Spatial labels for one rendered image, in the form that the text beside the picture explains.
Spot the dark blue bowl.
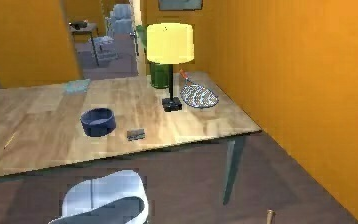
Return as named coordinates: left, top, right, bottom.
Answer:
left=80, top=107, right=117, bottom=138

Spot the green bin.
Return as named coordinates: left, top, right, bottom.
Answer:
left=149, top=61, right=175, bottom=90

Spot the yellow shade table lamp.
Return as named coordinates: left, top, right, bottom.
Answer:
left=146, top=22, right=195, bottom=113

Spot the pale teal cloth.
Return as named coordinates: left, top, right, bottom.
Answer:
left=62, top=78, right=92, bottom=95

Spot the pale blue armchair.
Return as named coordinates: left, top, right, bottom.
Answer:
left=90, top=3, right=136, bottom=62

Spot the white shell chair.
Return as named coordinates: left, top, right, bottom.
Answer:
left=47, top=169, right=150, bottom=224

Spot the small dark side table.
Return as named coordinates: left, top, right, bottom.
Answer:
left=68, top=20, right=101, bottom=68

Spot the wooden table with grey legs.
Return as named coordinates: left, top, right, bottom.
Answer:
left=0, top=70, right=263, bottom=206

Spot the yellow pencil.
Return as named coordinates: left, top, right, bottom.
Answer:
left=3, top=132, right=18, bottom=150

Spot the framed wall picture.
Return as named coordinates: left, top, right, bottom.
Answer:
left=158, top=0, right=204, bottom=11

